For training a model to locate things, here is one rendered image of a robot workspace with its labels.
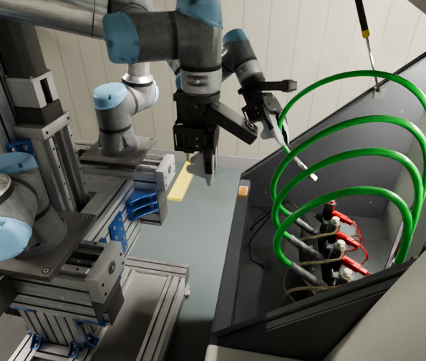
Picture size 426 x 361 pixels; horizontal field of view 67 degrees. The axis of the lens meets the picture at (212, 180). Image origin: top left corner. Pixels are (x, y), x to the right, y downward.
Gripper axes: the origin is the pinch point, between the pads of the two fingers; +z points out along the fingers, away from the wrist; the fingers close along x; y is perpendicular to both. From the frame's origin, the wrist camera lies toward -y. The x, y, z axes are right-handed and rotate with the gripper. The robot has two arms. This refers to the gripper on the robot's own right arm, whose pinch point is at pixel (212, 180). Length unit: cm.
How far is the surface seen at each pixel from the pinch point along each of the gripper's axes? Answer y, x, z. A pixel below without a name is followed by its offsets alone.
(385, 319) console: -30.1, 26.7, 3.1
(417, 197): -39.4, 4.5, -3.7
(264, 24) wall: -3, -207, -4
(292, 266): -18.3, 12.7, 10.1
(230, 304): -6.2, 11.3, 27.0
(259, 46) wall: 0, -207, 12
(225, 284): -4.2, 5.8, 27.0
